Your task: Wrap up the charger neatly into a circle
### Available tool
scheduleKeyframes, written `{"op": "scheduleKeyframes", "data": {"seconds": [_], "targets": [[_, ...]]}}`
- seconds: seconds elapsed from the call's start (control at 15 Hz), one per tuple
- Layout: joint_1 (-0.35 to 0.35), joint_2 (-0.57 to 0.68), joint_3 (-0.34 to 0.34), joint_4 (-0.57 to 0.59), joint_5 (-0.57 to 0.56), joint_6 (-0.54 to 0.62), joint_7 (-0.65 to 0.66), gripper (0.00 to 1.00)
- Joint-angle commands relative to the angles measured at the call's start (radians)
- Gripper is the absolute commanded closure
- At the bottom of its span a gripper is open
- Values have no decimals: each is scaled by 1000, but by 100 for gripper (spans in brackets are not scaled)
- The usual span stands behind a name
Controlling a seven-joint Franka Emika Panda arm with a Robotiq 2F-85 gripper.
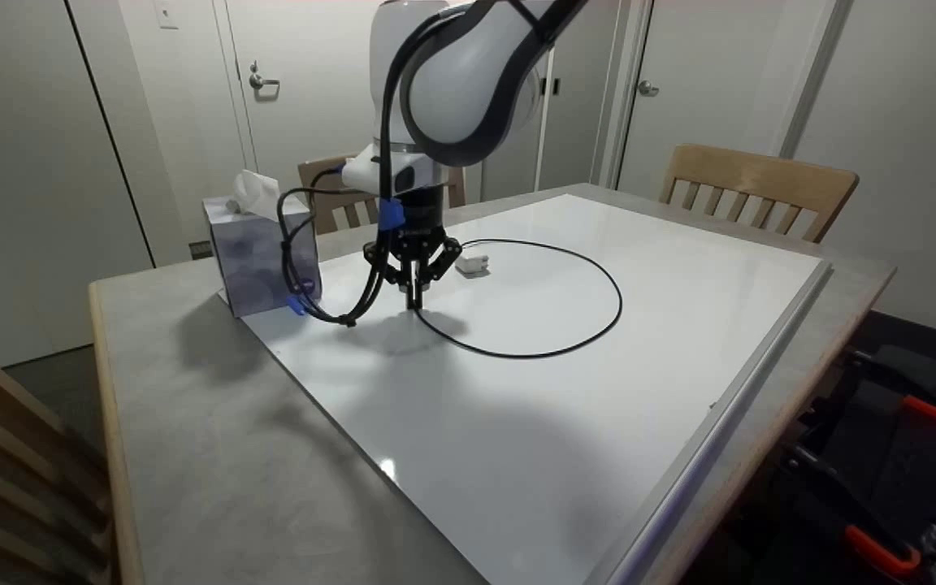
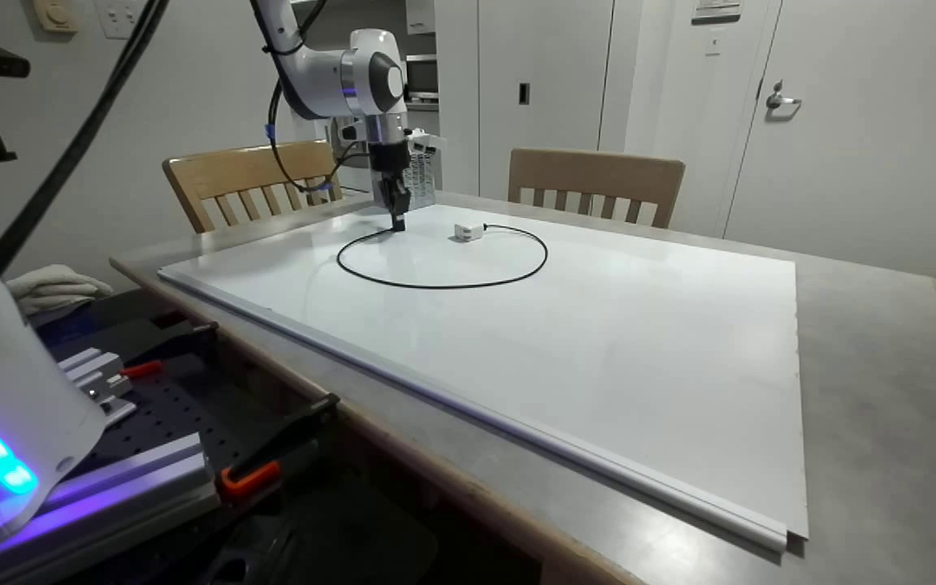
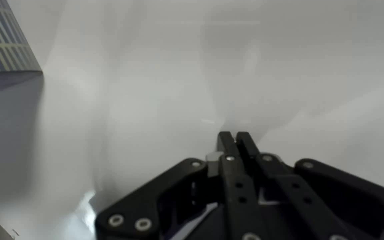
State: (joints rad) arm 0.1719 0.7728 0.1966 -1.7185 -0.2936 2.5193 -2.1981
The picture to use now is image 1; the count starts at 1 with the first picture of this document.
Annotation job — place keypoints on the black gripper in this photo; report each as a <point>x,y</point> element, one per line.
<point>418,222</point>

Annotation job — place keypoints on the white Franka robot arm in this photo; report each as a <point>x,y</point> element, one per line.
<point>455,77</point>

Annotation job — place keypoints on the slatted wooden chair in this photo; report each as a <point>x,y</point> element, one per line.
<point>324,181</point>
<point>2,467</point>
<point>763,172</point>

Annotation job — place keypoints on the purple tissue box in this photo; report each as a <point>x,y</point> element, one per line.
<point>246,262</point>

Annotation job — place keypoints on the white tissue paper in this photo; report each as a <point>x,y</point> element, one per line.
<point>254,196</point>

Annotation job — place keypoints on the white room door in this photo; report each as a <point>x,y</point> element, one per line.
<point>307,67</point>
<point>707,99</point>

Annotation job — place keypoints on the white whiteboard sheet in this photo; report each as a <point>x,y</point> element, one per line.
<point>598,455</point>

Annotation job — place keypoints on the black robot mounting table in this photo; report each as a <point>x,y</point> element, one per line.
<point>900,475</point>

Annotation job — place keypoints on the orange black bar clamp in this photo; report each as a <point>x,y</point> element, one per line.
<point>880,550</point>
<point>926,410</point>

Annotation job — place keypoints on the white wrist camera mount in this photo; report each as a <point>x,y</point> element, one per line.
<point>364,171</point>

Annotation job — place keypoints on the white wall light switch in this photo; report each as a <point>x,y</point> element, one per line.
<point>166,13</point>

